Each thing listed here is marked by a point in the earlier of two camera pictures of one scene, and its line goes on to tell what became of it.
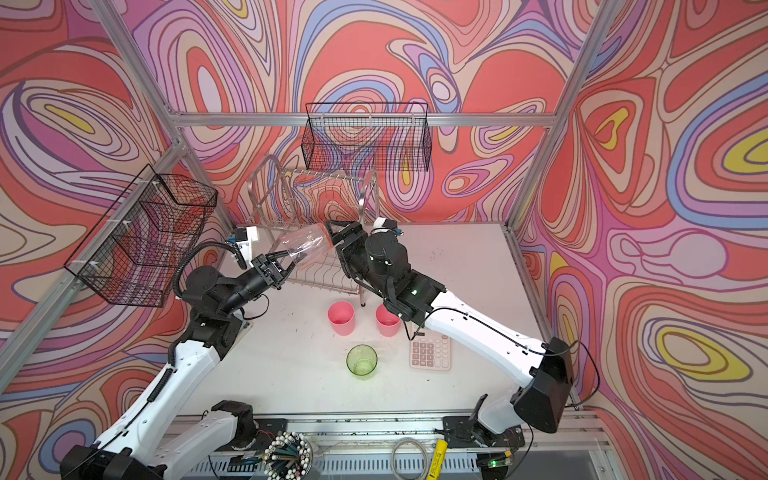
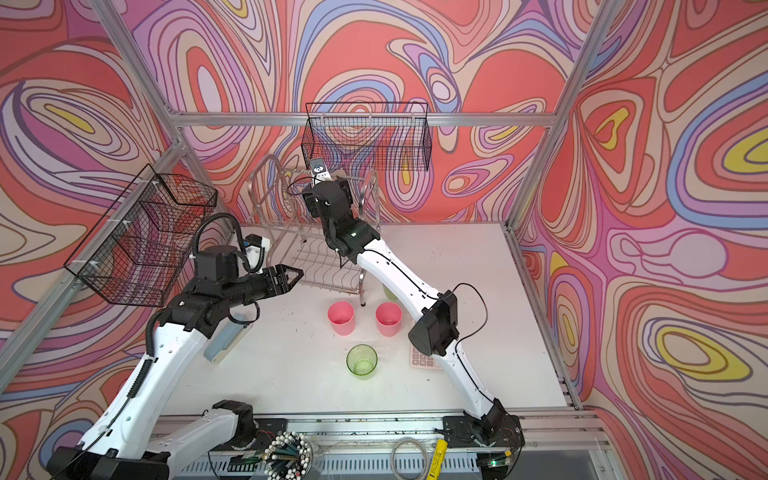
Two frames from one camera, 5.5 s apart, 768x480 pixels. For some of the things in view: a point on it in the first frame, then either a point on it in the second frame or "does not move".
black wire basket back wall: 367,137 does not move
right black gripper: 345,250 -> 311,200
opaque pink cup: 388,323 does not move
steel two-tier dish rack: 299,211 does not move
